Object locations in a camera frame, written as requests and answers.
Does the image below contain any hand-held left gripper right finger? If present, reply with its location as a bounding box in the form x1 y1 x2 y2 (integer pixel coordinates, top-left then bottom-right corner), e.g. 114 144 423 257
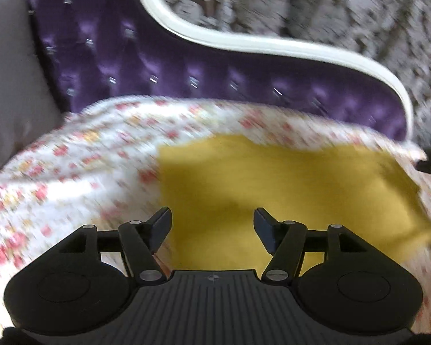
254 207 370 281

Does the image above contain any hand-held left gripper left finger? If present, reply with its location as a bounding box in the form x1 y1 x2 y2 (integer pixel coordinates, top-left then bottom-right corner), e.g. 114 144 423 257
54 206 173 284

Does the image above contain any mustard yellow sweater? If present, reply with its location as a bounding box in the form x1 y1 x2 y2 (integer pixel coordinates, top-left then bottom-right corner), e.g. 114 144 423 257
158 134 431 270

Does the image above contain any floral printed blanket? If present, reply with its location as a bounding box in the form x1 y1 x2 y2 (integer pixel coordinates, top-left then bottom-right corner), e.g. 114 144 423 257
0 95 431 335

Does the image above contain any purple tufted headboard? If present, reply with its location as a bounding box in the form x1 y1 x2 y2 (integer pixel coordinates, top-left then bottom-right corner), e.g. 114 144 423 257
0 0 415 141

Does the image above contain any grey pillow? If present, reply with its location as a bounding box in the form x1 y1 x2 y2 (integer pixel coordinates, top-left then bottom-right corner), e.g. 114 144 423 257
0 0 63 184

